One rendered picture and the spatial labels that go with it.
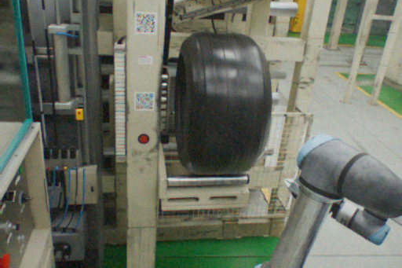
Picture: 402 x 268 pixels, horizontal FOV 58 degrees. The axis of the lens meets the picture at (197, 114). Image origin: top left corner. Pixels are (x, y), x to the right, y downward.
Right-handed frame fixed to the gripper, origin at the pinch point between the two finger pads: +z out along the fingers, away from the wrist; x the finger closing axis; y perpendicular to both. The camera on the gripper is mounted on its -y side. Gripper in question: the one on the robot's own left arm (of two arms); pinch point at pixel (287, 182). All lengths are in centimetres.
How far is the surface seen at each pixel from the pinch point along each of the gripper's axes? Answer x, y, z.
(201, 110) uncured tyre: 13.1, 29.3, 29.2
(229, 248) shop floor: -12, -116, 36
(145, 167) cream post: 27, -4, 50
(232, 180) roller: 5.9, -10.0, 20.7
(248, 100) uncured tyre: 0.0, 29.9, 19.2
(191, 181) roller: 18.5, -7.2, 31.7
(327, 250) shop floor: -58, -126, -12
